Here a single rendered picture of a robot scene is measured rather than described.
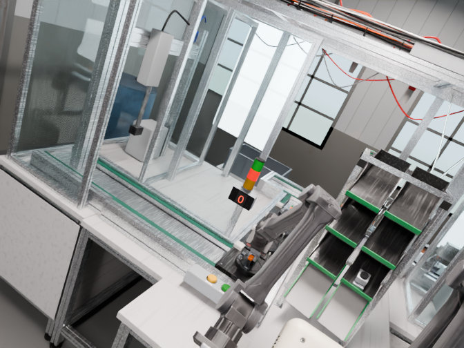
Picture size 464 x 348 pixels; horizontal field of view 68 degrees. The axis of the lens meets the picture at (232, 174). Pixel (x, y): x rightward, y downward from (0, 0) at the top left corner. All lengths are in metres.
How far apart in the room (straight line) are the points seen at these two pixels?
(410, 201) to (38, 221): 1.73
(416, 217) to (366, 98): 3.47
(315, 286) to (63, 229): 1.22
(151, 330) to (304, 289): 0.64
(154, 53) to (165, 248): 1.03
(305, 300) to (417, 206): 0.58
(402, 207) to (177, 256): 0.94
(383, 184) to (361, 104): 3.37
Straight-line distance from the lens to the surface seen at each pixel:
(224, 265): 1.58
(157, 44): 1.99
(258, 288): 0.95
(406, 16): 4.89
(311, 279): 1.58
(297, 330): 0.81
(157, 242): 1.61
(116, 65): 1.55
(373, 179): 1.48
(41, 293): 2.22
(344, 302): 1.60
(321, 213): 0.95
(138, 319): 1.38
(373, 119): 4.79
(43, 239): 2.03
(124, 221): 1.69
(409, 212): 1.44
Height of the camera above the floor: 1.86
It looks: 20 degrees down
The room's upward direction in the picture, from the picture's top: 24 degrees clockwise
